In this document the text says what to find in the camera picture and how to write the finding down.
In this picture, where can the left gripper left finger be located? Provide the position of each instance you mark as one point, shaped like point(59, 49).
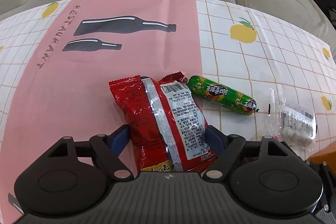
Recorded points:
point(107, 149)

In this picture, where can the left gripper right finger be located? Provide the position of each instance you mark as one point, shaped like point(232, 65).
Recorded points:
point(227, 149)

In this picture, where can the green sausage stick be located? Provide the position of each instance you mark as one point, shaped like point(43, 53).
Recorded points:
point(222, 95)

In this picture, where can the red snack bag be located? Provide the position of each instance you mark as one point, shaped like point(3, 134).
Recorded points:
point(167, 127)

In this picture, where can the clear pack white candies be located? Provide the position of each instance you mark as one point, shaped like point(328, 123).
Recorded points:
point(288, 122)

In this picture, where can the orange storage box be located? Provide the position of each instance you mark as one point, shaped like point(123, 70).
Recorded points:
point(327, 154)

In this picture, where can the pink checkered tablecloth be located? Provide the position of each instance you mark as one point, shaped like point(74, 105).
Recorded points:
point(48, 93)

